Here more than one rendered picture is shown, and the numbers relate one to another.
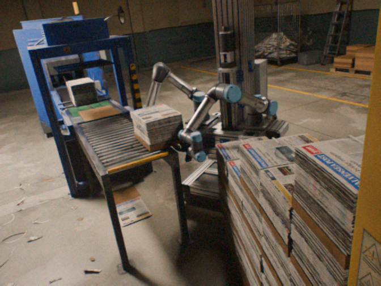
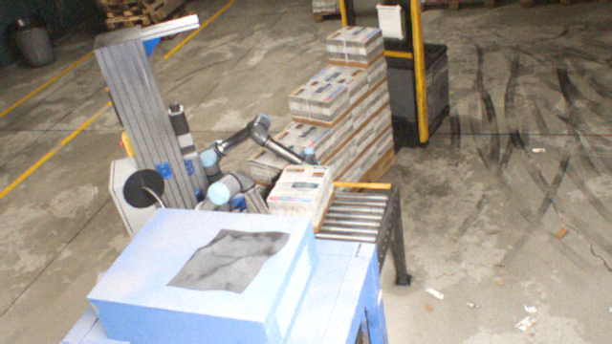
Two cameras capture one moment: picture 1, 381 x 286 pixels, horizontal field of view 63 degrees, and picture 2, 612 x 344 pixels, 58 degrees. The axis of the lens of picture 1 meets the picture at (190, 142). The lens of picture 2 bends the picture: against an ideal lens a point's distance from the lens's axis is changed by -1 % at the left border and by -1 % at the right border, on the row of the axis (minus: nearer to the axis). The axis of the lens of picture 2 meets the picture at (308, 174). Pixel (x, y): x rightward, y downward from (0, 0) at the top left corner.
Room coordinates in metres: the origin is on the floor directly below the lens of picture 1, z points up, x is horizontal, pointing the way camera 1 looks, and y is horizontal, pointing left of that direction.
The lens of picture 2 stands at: (4.05, 2.33, 2.87)
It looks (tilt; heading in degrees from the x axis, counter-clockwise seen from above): 33 degrees down; 228
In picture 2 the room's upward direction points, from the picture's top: 11 degrees counter-clockwise
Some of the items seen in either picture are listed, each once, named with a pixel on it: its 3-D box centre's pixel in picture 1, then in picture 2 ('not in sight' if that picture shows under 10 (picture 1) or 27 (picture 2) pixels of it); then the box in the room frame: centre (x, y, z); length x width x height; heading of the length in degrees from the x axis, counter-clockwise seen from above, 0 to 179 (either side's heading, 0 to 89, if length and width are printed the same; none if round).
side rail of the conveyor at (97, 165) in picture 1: (88, 150); (375, 268); (2.40, 0.85, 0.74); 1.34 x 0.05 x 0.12; 25
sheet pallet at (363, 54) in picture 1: (364, 59); not in sight; (7.20, -4.24, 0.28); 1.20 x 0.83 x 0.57; 25
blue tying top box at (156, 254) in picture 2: (74, 31); (210, 277); (3.43, 1.05, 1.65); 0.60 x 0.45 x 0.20; 115
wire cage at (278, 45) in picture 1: (274, 34); not in sight; (9.66, -2.87, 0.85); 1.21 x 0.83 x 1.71; 25
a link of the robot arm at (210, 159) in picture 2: (255, 103); (209, 161); (2.36, -0.54, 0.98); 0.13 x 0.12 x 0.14; 32
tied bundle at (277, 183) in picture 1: (317, 202); (339, 87); (1.03, -0.48, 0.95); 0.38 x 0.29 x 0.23; 96
